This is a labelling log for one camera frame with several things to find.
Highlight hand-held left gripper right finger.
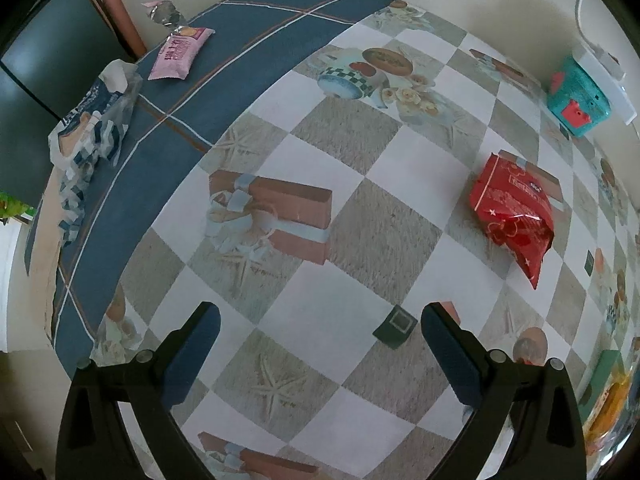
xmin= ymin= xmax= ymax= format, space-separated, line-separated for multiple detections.
xmin=421 ymin=301 xmax=587 ymax=480

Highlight small pink wrapper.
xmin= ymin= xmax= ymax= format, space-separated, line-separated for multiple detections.
xmin=147 ymin=26 xmax=216 ymax=82

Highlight brown wooden post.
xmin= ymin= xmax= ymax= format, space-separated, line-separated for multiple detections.
xmin=80 ymin=0 xmax=148 ymax=58

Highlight dark flat screen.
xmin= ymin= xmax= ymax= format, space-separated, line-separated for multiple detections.
xmin=0 ymin=0 xmax=136 ymax=201

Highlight small red patterned snack packet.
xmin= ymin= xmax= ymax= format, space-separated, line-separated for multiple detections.
xmin=469 ymin=151 xmax=555 ymax=291

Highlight clear crumpled wrapper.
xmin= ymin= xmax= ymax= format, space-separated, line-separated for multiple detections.
xmin=142 ymin=0 xmax=188 ymax=31

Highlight white wall plug with cable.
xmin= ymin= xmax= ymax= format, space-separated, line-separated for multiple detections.
xmin=572 ymin=0 xmax=606 ymax=51

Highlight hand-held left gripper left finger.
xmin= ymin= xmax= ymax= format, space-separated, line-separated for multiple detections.
xmin=56 ymin=301 xmax=222 ymax=480

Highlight blue white plastic bag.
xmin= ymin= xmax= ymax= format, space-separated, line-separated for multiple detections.
xmin=47 ymin=59 xmax=143 ymax=246

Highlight checkered patterned tablecloth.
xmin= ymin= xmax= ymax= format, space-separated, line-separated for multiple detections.
xmin=90 ymin=0 xmax=640 ymax=480

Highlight white power strip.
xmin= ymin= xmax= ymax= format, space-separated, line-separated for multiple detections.
xmin=570 ymin=42 xmax=638 ymax=127

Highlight teal box with red label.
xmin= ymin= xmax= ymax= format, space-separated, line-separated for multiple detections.
xmin=546 ymin=55 xmax=613 ymax=139

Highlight blue plaid cloth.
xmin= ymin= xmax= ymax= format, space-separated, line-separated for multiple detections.
xmin=25 ymin=0 xmax=401 ymax=376

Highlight orange yellow snack packet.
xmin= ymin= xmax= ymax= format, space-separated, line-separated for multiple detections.
xmin=582 ymin=370 xmax=633 ymax=456

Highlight green leafy object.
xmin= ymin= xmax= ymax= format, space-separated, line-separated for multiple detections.
xmin=0 ymin=192 xmax=36 ymax=223

